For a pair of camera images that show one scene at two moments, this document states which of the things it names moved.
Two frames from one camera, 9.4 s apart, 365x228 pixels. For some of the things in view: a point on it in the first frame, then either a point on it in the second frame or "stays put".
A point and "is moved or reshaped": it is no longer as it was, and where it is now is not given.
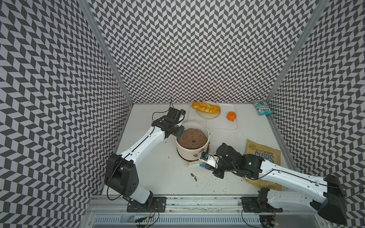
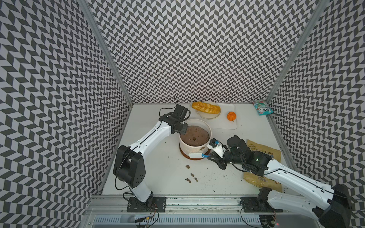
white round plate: (207, 115) stays put
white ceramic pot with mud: (194, 140) is moved or reshaped
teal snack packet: (263, 108) stays put
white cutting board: (220, 122) stays put
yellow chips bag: (270, 154) stays put
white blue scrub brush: (196, 166) → (197, 155)
